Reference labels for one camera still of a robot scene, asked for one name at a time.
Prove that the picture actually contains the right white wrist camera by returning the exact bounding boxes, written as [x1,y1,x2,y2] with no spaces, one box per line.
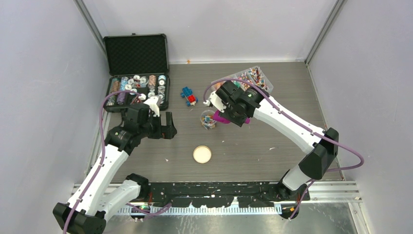
[203,91,226,113]

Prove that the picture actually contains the magenta plastic scoop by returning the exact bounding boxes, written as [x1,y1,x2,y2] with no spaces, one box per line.
[213,110,250,127]

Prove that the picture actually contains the black poker chip case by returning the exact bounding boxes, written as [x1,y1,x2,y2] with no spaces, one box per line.
[104,34,170,111]

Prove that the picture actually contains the clear plastic jar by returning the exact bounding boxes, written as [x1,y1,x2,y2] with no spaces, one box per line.
[200,110,217,130]

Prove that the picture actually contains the gold jar lid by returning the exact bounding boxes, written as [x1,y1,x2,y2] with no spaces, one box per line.
[192,146,212,164]

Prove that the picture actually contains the clear compartment candy box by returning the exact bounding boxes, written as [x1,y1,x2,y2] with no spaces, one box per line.
[209,66,274,94]

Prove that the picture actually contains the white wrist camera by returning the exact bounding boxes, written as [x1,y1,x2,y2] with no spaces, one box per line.
[143,96,162,117]
[203,91,226,113]

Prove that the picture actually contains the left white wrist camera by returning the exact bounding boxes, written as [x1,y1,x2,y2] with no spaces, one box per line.
[143,96,162,117]

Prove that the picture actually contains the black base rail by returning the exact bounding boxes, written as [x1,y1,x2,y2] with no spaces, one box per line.
[133,182,310,208]

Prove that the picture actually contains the blue red brick toy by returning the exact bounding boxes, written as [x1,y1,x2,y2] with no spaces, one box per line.
[180,86,198,107]

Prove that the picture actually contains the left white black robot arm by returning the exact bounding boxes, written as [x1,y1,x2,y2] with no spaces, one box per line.
[53,103,177,234]

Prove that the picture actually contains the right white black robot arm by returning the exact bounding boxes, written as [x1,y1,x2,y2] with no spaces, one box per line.
[204,79,339,200]

